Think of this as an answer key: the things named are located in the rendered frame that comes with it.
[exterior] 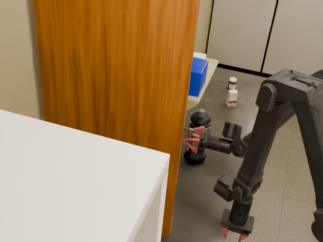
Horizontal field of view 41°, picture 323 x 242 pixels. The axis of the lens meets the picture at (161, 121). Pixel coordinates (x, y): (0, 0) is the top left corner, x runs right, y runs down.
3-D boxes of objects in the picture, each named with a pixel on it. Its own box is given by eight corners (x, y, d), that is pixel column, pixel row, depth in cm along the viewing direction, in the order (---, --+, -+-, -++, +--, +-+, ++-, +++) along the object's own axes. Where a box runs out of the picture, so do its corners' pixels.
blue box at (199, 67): (168, 90, 142) (170, 66, 137) (177, 77, 150) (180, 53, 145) (198, 97, 140) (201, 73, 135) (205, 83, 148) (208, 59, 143)
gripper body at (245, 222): (223, 211, 146) (227, 196, 141) (253, 220, 144) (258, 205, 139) (219, 225, 141) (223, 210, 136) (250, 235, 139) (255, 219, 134)
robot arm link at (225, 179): (242, 192, 127) (260, 178, 132) (212, 171, 134) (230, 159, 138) (236, 219, 135) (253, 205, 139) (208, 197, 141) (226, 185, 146)
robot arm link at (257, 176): (277, 92, 101) (304, 76, 107) (258, 80, 104) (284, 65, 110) (240, 206, 129) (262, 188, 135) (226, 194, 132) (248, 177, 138)
